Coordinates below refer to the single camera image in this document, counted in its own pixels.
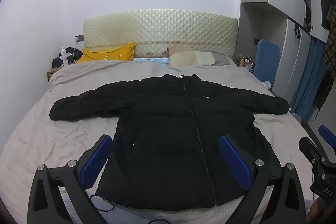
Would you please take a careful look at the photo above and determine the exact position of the person's right hand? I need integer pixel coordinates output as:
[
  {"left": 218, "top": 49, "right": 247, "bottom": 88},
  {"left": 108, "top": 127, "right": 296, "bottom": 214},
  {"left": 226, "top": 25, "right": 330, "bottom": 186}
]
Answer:
[{"left": 309, "top": 198, "right": 328, "bottom": 222}]

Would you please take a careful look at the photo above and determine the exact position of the blue curtain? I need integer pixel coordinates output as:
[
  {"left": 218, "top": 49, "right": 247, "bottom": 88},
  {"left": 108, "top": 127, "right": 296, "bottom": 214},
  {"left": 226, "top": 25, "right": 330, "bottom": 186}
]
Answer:
[{"left": 291, "top": 36, "right": 328, "bottom": 123}]

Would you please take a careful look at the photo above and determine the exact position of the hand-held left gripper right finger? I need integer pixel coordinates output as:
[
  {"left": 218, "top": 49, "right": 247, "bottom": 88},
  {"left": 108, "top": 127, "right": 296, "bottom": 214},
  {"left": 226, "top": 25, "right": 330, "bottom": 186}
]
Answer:
[{"left": 219, "top": 134, "right": 307, "bottom": 224}]

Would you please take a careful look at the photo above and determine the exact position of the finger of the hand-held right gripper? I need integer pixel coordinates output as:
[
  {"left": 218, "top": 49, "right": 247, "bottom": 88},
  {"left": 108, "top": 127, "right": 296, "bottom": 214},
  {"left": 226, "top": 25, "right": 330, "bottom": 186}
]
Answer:
[
  {"left": 318, "top": 125, "right": 336, "bottom": 149},
  {"left": 298, "top": 136, "right": 320, "bottom": 163}
]

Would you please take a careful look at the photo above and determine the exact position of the yellow crown pillow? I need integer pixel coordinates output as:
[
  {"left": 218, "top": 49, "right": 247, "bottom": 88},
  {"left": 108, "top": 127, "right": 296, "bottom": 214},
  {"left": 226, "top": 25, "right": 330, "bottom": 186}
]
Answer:
[{"left": 76, "top": 42, "right": 136, "bottom": 64}]

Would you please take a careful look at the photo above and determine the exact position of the white bottle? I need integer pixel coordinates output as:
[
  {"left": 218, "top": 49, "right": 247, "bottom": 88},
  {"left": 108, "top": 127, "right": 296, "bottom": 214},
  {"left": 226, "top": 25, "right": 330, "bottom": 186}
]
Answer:
[{"left": 61, "top": 47, "right": 69, "bottom": 66}]

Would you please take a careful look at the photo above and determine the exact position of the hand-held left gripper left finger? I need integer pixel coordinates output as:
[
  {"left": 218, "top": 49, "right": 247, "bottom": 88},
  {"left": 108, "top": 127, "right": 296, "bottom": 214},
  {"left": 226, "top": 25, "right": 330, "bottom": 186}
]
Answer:
[{"left": 27, "top": 134, "right": 113, "bottom": 224}]

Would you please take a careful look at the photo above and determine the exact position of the cream quilted headboard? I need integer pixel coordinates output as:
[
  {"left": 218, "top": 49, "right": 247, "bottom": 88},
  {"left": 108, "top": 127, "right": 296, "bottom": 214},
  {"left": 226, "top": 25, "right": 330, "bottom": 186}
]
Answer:
[{"left": 83, "top": 10, "right": 238, "bottom": 62}]

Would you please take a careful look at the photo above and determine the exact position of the black bag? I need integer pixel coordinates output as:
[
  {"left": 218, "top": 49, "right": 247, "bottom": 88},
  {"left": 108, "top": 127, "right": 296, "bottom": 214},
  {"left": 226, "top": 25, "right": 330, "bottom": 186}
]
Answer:
[{"left": 52, "top": 47, "right": 83, "bottom": 68}]

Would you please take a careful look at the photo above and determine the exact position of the wooden nightstand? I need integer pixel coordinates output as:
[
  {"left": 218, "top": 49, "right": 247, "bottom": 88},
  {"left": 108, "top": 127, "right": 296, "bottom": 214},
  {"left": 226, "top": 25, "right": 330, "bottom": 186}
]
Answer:
[{"left": 47, "top": 66, "right": 65, "bottom": 83}]

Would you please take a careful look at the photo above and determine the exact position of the black puffer jacket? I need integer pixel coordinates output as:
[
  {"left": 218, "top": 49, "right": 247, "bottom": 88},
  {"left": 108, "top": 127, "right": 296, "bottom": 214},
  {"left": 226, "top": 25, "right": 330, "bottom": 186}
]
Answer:
[{"left": 49, "top": 73, "right": 290, "bottom": 207}]

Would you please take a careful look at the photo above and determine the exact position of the bed with grey sheet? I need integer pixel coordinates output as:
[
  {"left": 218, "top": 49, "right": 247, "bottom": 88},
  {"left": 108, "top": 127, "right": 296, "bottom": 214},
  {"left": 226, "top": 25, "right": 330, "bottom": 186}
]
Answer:
[{"left": 0, "top": 57, "right": 317, "bottom": 224}]

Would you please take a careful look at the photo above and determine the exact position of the group of small bottles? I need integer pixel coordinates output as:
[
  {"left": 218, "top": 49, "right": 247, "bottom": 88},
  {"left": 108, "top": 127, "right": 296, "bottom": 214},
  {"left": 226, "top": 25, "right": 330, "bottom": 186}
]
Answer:
[{"left": 235, "top": 55, "right": 256, "bottom": 73}]

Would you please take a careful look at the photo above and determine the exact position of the light blue printed cloth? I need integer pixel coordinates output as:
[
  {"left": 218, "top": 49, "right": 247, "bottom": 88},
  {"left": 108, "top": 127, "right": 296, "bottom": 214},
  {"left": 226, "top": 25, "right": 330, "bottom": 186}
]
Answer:
[{"left": 133, "top": 57, "right": 171, "bottom": 66}]

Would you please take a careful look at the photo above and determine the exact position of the dark patterned scarf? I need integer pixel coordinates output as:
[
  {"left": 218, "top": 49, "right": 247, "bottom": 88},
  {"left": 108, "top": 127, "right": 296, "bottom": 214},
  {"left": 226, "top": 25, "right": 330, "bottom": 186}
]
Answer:
[{"left": 314, "top": 4, "right": 336, "bottom": 119}]

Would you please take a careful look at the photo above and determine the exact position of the blue padded board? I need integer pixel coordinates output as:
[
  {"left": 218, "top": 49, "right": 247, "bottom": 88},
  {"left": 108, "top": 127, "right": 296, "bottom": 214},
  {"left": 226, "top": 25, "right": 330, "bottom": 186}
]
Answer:
[{"left": 253, "top": 39, "right": 280, "bottom": 88}]

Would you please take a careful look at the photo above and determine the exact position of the beige patchwork pillow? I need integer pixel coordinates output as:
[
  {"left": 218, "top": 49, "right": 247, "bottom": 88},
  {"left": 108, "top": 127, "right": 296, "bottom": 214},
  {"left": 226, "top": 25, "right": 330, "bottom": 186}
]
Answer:
[{"left": 168, "top": 46, "right": 218, "bottom": 66}]

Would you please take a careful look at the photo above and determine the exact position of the grey pillow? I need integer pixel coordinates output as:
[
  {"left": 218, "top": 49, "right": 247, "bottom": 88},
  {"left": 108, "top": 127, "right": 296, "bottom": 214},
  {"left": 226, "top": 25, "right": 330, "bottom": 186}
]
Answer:
[{"left": 213, "top": 53, "right": 234, "bottom": 66}]

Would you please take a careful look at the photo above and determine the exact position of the grey wardrobe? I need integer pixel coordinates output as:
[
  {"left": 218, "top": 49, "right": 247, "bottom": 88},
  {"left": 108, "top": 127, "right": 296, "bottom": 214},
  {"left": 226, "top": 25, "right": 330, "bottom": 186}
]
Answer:
[{"left": 239, "top": 0, "right": 330, "bottom": 114}]

